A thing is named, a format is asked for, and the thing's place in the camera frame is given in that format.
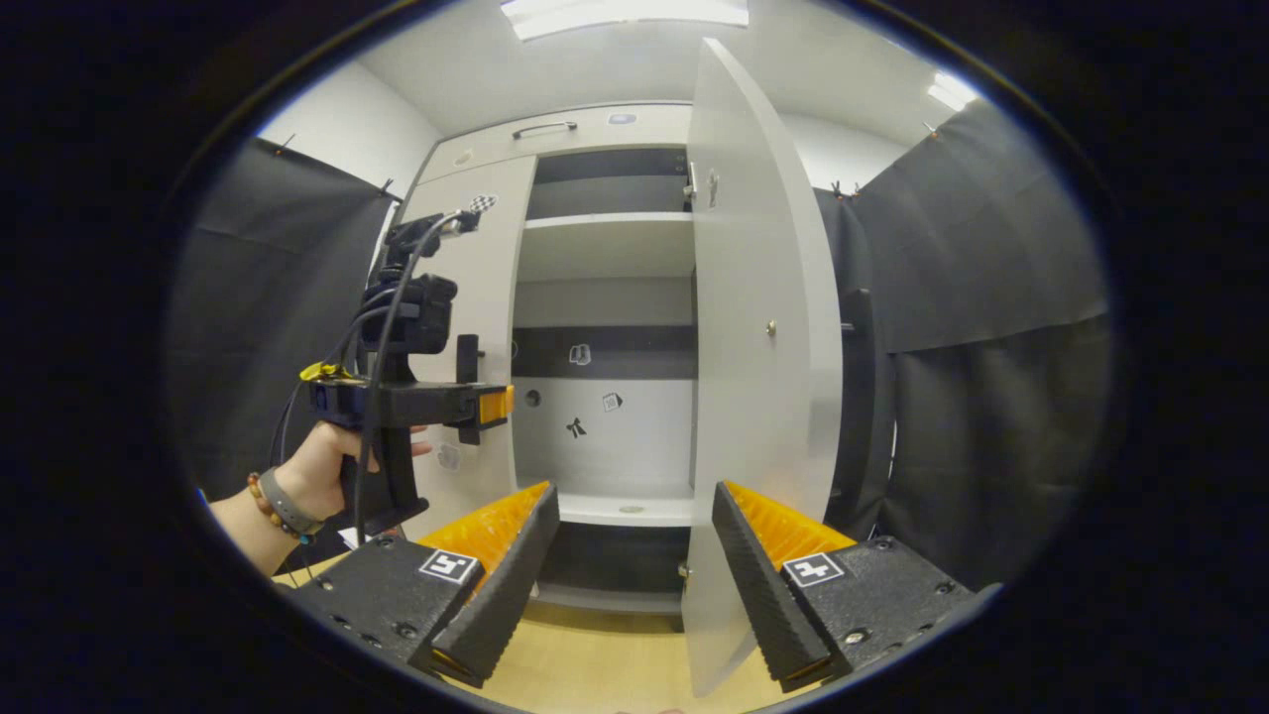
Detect grey cabinet bottom shelf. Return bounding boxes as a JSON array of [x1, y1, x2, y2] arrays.
[[533, 582, 685, 615]]

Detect black backdrop cloth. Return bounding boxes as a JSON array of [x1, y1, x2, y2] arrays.
[[164, 137, 400, 578], [813, 99, 1113, 596]]

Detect beige cabinet door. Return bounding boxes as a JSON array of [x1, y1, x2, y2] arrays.
[[680, 38, 846, 698], [402, 154, 538, 541]]

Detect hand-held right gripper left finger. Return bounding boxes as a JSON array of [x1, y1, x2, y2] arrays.
[[288, 481, 562, 690]]

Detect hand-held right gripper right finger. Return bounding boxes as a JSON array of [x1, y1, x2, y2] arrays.
[[712, 481, 998, 695]]

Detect wide white cabinet shelf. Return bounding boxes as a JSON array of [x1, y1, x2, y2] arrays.
[[517, 211, 696, 283]]

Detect beige double-door shoe cabinet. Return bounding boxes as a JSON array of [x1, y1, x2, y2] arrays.
[[402, 99, 700, 636]]

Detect black door handle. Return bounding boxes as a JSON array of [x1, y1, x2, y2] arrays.
[[839, 288, 877, 517], [455, 334, 484, 446]]

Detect beige cabinet top drawer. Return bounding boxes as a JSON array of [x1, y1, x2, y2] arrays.
[[418, 102, 695, 185]]

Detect grey wristband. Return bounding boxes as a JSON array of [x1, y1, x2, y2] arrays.
[[260, 468, 327, 537]]

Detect beaded bracelet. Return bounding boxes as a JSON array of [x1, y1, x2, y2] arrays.
[[247, 473, 314, 545]]

